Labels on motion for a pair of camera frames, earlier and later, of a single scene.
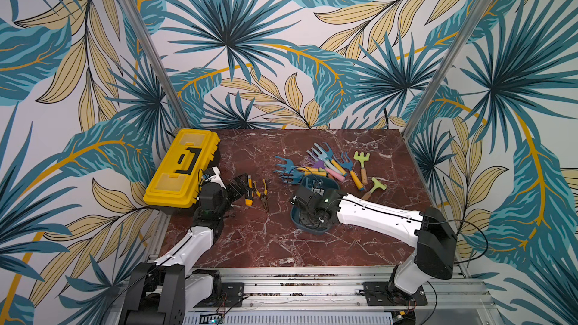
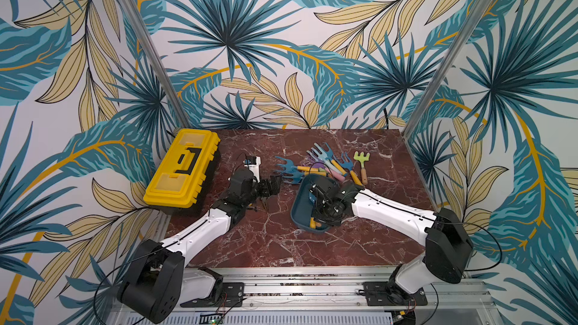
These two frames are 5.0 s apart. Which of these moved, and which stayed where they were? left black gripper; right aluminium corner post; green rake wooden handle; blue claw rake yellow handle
Moved: left black gripper
Stayed: blue claw rake yellow handle; green rake wooden handle; right aluminium corner post
